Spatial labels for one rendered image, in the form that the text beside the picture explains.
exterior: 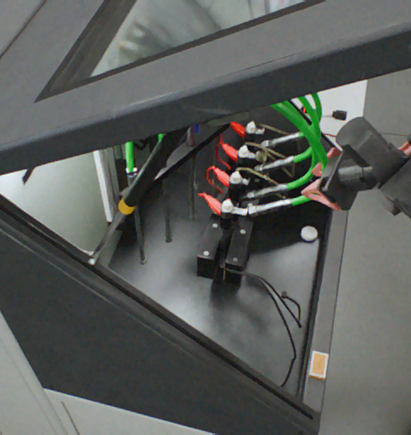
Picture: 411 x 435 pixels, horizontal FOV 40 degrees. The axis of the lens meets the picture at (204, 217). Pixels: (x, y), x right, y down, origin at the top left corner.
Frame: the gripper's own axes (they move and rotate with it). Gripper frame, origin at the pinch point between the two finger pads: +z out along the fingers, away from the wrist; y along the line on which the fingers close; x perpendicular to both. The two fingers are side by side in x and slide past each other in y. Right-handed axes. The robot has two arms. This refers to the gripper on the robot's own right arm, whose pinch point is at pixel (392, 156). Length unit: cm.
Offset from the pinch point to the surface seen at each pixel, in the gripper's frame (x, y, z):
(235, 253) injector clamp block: 20.9, -0.7, 31.8
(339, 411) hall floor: 0, -96, 75
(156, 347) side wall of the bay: 54, 10, 18
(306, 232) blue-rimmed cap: -2.4, -16.6, 35.2
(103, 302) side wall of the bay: 56, 23, 16
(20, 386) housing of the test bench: 63, 6, 68
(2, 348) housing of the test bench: 63, 19, 54
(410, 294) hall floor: -59, -102, 70
